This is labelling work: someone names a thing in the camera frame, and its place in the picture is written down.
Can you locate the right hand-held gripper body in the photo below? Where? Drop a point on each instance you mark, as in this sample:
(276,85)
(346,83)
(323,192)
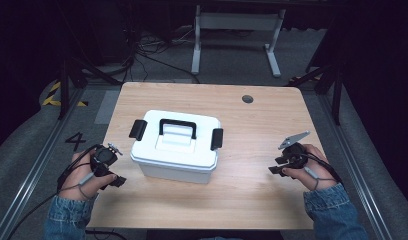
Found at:
(293,154)

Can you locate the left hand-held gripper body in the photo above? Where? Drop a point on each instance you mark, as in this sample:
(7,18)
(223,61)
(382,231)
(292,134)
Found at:
(103,159)

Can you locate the white plastic storage box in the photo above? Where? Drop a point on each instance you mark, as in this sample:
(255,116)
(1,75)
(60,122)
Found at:
(177,150)

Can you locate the person's right hand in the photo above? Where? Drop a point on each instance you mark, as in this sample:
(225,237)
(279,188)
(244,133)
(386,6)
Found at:
(312,171)

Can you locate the person's left hand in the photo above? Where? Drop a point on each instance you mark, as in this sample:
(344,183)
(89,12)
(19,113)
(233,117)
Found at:
(79,173)

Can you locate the black tripod stand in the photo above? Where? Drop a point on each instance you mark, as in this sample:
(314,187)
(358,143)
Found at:
(69,71)
(330,83)

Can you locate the aluminium floor rail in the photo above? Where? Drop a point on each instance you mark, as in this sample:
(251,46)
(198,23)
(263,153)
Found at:
(32,173)
(355,160)

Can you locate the white metal desk frame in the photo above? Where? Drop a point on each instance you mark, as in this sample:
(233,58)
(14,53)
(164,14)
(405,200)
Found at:
(238,20)

